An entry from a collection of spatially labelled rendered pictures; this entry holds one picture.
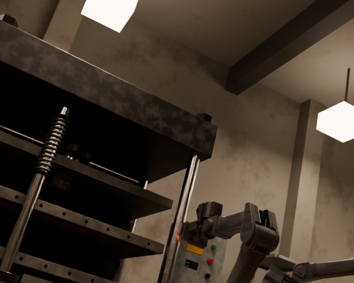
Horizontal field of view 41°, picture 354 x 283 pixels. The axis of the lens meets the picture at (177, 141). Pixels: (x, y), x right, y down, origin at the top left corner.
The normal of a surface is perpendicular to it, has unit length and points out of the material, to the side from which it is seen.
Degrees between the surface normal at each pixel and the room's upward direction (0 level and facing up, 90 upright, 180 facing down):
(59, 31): 90
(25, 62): 90
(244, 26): 180
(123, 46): 90
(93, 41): 90
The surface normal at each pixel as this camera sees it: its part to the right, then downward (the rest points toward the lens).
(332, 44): -0.23, 0.88
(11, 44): 0.48, -0.25
